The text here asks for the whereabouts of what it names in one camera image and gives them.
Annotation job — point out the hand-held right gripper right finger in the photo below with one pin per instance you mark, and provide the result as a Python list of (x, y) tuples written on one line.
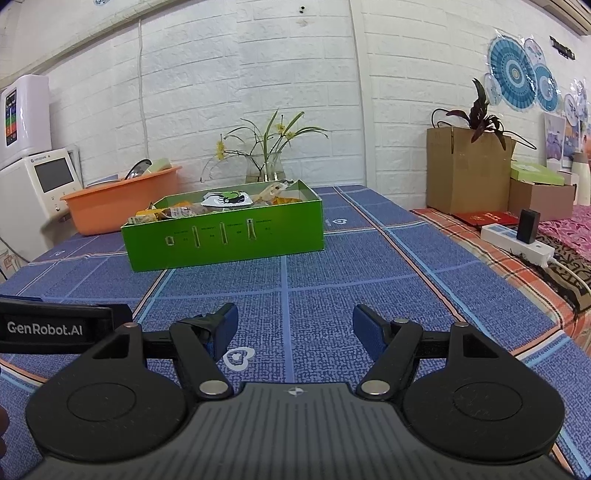
[(369, 332)]

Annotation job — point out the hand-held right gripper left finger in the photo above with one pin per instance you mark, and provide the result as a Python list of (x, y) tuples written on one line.
[(226, 323)]

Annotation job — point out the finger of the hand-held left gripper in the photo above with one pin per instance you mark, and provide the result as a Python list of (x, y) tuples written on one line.
[(123, 314)]

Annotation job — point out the green cardboard box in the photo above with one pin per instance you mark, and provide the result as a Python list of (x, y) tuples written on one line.
[(221, 240)]

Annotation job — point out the red orange snack packet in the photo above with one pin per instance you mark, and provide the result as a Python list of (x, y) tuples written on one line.
[(147, 217)]

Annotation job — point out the white silver snack packet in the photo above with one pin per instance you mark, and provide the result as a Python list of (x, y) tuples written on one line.
[(226, 198)]

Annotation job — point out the cream snack packet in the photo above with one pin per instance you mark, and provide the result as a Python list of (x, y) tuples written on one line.
[(272, 190)]

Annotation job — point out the person's left hand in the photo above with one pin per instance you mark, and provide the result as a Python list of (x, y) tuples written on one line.
[(3, 431)]

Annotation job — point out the blue checkered tablecloth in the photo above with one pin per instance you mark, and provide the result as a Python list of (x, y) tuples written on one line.
[(323, 277)]

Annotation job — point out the orange plastic basin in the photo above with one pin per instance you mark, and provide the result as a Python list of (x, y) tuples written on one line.
[(115, 203)]

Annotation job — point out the white appliance with screen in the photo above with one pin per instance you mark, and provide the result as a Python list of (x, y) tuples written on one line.
[(37, 194)]

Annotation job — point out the dark pot lid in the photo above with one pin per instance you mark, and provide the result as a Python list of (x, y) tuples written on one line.
[(137, 168)]

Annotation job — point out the pale green dish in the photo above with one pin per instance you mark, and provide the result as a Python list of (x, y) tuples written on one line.
[(161, 165)]

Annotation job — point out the white power strip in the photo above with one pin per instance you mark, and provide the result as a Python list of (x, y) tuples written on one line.
[(503, 237)]

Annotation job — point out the red booklet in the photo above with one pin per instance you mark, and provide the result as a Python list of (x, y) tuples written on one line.
[(487, 217)]

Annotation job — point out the glass vase with flowers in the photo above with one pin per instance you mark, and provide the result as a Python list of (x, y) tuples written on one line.
[(265, 157)]

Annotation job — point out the large brown cardboard box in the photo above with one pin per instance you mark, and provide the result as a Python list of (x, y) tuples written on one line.
[(466, 170)]

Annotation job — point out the black charger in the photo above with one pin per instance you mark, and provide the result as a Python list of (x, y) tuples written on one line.
[(527, 226)]

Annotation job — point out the dark patterned cloth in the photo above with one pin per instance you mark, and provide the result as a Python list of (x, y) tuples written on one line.
[(570, 272)]

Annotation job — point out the white water purifier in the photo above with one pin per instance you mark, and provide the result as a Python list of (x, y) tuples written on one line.
[(23, 115)]

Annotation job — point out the small cardboard box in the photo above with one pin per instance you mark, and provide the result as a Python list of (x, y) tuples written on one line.
[(542, 201)]

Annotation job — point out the green flat box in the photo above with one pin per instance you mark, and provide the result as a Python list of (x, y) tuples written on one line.
[(538, 173)]

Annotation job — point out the purple leaf plant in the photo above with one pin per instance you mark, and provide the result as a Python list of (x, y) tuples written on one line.
[(480, 115)]

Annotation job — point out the white thermos bottle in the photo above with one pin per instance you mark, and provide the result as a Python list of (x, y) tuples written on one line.
[(581, 177)]

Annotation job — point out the purple picture card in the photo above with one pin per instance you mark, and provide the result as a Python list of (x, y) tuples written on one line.
[(555, 141)]

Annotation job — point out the blue paper fan decoration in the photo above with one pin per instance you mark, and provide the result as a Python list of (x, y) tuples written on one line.
[(517, 69)]

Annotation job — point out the white air conditioner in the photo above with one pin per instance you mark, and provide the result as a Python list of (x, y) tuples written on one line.
[(568, 14)]

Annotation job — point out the white wall pipe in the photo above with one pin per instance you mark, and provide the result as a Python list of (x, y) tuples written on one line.
[(358, 92)]

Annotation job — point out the black wall sign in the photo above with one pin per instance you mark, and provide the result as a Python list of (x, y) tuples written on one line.
[(562, 47)]

